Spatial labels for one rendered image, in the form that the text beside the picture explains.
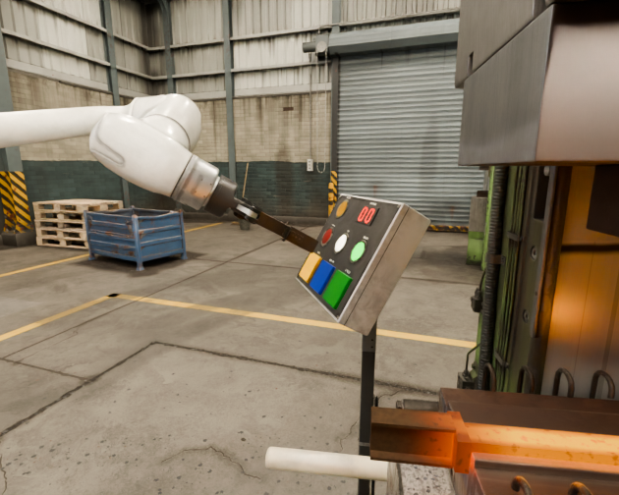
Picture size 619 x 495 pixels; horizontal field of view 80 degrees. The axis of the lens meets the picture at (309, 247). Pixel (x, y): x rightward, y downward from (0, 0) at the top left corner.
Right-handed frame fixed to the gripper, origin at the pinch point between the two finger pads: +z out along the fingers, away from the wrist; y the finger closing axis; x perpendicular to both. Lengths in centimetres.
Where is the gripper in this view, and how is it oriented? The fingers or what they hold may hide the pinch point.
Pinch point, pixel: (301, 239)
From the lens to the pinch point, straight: 77.0
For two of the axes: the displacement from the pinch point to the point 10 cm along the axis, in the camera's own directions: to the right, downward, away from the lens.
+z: 8.3, 4.4, 3.5
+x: 4.8, -8.8, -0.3
